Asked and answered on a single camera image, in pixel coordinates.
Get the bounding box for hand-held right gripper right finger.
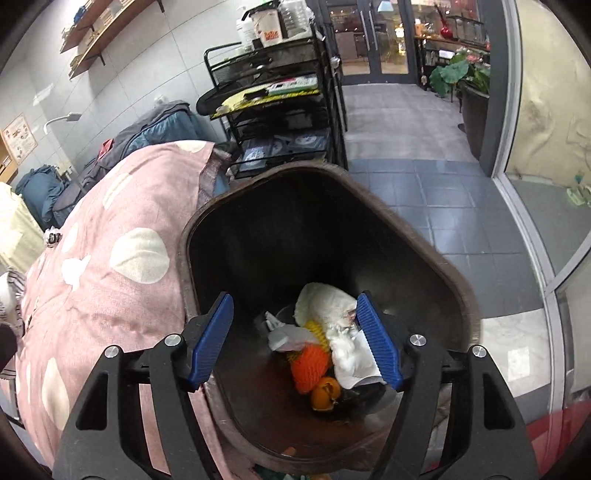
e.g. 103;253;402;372
356;291;539;480

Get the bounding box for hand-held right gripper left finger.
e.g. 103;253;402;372
53;292;234;480

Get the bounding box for white tissue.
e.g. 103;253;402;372
329;324;389;388

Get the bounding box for yellow foam fruit net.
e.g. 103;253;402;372
304;320;331;352

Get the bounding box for white face mask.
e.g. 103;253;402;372
294;282;361;334

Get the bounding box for orange peel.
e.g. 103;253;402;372
310;376;343;412

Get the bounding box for red foam fruit net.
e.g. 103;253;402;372
289;346;330;396

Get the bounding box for grey white paper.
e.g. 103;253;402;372
265;310;322;354

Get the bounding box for dark brown trash bin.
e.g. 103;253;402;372
178;161;484;472

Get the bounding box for pink dotted blanket bed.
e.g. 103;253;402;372
13;140;242;480

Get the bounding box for massage bed with blue cover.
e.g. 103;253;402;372
52;102;219;228

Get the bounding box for cream cloth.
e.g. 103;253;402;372
0;182;47;274

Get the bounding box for blue blanket pile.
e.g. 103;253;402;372
14;165;66;232

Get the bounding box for black metal cart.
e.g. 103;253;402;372
196;21;350;186

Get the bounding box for black round stool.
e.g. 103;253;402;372
196;85;232;117

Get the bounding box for white floor lamp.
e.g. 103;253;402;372
43;112;83;140

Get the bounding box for potted green plant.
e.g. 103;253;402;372
429;50;491;163

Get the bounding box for glass double door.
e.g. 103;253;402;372
324;0;417;86

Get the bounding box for white pump bottle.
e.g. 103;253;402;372
235;6;257;48

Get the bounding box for wall poster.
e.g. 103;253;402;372
1;113;37;162

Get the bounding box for wooden wall shelves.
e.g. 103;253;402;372
59;0;166;82

